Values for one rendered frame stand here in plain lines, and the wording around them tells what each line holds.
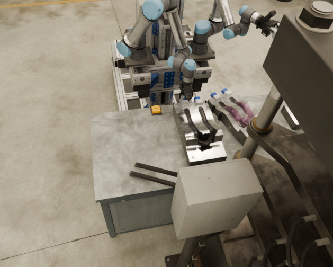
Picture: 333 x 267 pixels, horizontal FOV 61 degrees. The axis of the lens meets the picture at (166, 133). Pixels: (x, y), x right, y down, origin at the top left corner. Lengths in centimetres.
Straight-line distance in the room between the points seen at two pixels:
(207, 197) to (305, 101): 47
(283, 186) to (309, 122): 59
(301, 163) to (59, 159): 233
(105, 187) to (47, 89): 208
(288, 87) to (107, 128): 144
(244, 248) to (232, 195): 73
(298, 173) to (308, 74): 43
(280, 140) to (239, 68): 288
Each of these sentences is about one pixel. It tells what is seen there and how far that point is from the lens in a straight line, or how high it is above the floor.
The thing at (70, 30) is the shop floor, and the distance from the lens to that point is 459.
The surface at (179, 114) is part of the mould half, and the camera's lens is 207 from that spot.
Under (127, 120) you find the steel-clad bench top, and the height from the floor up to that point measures 80.
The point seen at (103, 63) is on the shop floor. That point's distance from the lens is 391.
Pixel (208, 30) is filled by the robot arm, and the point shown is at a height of 124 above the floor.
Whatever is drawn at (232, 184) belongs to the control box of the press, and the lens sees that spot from 113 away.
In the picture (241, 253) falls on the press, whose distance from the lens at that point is 178.
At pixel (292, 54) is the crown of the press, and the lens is 93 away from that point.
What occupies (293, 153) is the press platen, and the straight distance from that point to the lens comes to 121.
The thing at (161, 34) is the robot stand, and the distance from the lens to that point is 231.
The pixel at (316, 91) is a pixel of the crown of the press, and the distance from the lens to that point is 85.
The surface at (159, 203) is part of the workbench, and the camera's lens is 208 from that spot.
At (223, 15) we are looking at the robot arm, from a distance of 209.
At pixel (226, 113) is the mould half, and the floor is 90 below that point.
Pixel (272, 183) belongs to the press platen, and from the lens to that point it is 141.
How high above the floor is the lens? 243
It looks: 52 degrees down
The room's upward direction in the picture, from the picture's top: 6 degrees clockwise
